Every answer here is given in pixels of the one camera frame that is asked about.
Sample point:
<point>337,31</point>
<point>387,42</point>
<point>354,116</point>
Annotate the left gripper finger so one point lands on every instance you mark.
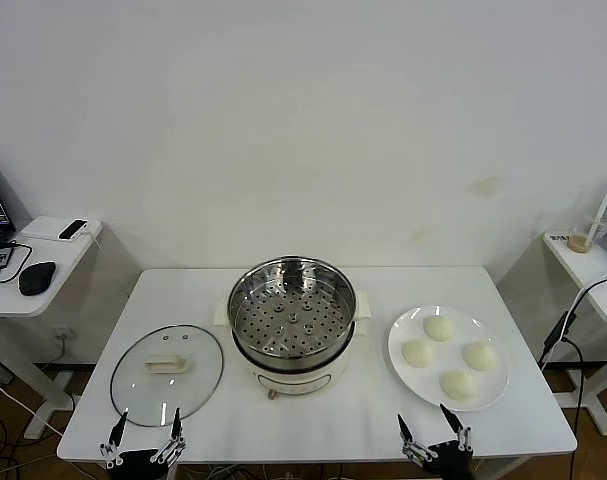
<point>118,431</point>
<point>175,425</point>

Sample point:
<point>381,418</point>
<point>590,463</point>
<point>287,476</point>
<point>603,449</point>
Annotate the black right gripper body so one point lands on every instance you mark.
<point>448,462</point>

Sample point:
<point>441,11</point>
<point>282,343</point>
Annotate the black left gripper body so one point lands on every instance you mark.
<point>138,459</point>

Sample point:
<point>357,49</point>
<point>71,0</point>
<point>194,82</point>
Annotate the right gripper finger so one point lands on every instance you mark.
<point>405,430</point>
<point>451,419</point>

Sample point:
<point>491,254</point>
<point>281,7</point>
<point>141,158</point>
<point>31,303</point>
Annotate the white steamed baozi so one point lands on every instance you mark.
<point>458,385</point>
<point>480,355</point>
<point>417,353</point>
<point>439,328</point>

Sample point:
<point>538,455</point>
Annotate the stainless steel steamer basket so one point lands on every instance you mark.
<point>263,320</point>

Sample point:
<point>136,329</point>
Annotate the white round plate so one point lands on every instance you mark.
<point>413,381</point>

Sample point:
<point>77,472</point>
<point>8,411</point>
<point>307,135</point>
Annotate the black computer mouse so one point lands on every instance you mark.
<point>35,277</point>

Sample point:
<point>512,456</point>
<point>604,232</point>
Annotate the black and white smartphone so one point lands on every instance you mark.
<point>72,229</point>

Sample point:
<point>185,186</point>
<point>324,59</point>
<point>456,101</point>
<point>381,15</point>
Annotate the white label card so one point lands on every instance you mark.
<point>560,237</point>

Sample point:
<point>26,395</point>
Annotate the flat white box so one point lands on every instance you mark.
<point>40,227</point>

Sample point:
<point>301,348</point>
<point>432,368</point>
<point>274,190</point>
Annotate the clear plastic drink cup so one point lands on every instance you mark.
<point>580,242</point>

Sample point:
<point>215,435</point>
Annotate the white drinking straw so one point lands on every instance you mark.
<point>603,205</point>

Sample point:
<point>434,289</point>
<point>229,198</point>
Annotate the white wall socket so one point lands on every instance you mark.
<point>58,331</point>

